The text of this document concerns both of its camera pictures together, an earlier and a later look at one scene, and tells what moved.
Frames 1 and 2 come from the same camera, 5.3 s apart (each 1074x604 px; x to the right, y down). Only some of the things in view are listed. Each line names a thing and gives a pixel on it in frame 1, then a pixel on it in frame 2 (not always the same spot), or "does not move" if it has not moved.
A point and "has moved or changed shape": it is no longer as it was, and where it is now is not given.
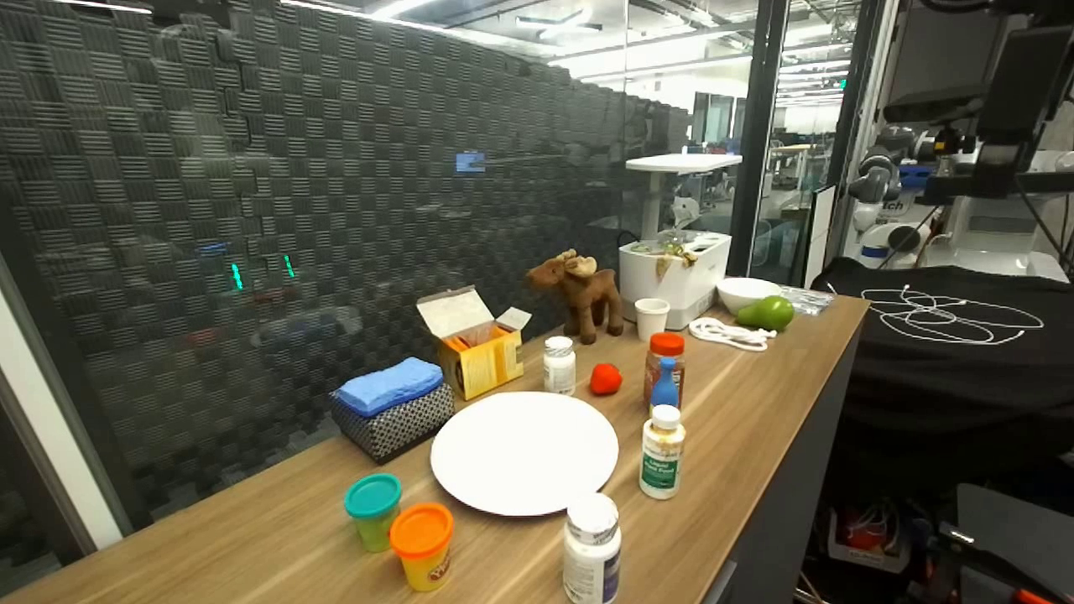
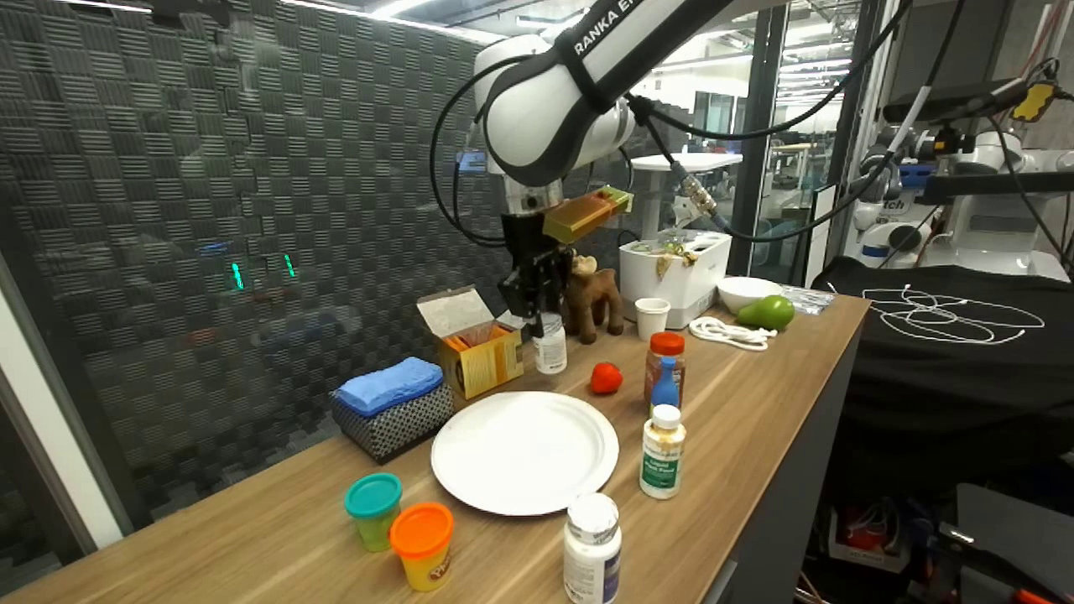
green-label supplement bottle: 661,453 does not move
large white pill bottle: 593,551 does not move
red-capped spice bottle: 667,370 does not move
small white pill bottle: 557,364 has moved or changed shape
